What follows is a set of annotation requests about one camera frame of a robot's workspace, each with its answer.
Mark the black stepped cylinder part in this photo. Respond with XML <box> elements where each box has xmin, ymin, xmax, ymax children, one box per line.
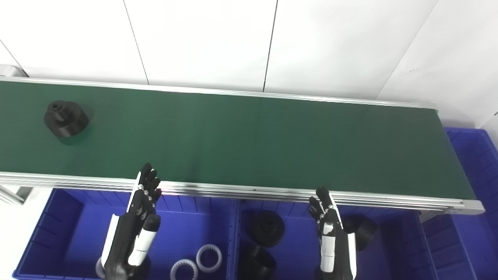
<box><xmin>241</xmin><ymin>246</ymin><xmax>277</xmax><ymax>280</ymax></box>
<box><xmin>44</xmin><ymin>100</ymin><xmax>90</xmax><ymax>139</ymax></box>
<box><xmin>342</xmin><ymin>215</ymin><xmax>378</xmax><ymax>251</ymax></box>
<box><xmin>251</xmin><ymin>211</ymin><xmax>286</xmax><ymax>248</ymax></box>

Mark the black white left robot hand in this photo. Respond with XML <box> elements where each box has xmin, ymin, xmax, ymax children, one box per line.
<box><xmin>102</xmin><ymin>163</ymin><xmax>162</xmax><ymax>280</ymax></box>

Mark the blue bin with black parts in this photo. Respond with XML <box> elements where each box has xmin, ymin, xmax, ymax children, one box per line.
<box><xmin>233</xmin><ymin>198</ymin><xmax>440</xmax><ymax>280</ymax></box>

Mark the aluminium conveyor leg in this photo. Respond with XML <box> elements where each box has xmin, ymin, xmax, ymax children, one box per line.
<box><xmin>0</xmin><ymin>186</ymin><xmax>32</xmax><ymax>205</ymax></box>

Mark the empty blue bin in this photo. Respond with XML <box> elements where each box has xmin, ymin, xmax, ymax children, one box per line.
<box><xmin>422</xmin><ymin>128</ymin><xmax>498</xmax><ymax>280</ymax></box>

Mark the green conveyor belt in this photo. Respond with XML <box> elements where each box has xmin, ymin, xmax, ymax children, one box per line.
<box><xmin>0</xmin><ymin>77</ymin><xmax>486</xmax><ymax>217</ymax></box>
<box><xmin>0</xmin><ymin>81</ymin><xmax>477</xmax><ymax>201</ymax></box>

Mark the grey conveyor end cap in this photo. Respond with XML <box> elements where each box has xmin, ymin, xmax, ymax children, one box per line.
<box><xmin>0</xmin><ymin>64</ymin><xmax>28</xmax><ymax>78</ymax></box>

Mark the blue bin with white rings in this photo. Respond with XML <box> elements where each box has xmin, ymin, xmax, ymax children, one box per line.
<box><xmin>12</xmin><ymin>189</ymin><xmax>238</xmax><ymax>280</ymax></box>

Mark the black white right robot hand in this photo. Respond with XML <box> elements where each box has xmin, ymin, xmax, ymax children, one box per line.
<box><xmin>309</xmin><ymin>187</ymin><xmax>358</xmax><ymax>280</ymax></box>

